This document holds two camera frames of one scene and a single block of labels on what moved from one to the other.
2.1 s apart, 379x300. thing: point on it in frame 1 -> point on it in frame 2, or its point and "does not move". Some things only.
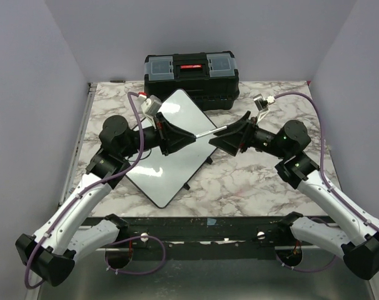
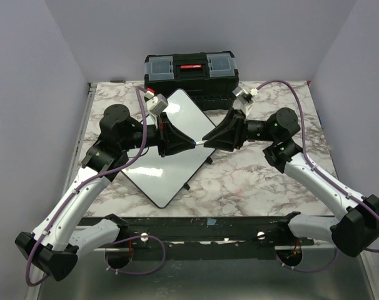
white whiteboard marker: x=211 y=132 -> x=201 y=142
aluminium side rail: x=34 y=290 does not move
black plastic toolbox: x=210 y=80 does not move
